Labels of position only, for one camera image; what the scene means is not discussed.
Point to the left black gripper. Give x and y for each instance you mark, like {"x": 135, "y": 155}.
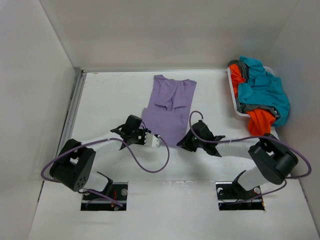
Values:
{"x": 143, "y": 131}

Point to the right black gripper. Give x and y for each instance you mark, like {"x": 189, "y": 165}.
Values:
{"x": 185, "y": 142}

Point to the purple t shirt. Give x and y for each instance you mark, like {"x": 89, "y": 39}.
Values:
{"x": 169, "y": 108}

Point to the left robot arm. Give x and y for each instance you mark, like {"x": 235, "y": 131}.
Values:
{"x": 74, "y": 170}

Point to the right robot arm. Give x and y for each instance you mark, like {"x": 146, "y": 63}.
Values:
{"x": 273, "y": 161}

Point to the orange t shirt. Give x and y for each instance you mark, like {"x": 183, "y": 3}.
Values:
{"x": 260, "y": 121}

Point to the white plastic bin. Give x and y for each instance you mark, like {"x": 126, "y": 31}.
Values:
{"x": 238, "y": 115}

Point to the teal t shirt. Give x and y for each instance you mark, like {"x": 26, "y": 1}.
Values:
{"x": 263, "y": 88}

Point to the grey t shirt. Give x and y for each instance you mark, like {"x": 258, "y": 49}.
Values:
{"x": 240, "y": 73}

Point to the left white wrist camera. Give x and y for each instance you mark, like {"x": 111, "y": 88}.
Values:
{"x": 151, "y": 140}

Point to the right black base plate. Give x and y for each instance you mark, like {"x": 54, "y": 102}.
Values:
{"x": 232, "y": 197}

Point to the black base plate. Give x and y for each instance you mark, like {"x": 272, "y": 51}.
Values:
{"x": 232, "y": 197}
{"x": 113, "y": 198}

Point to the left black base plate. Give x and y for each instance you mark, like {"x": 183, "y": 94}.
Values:
{"x": 113, "y": 198}

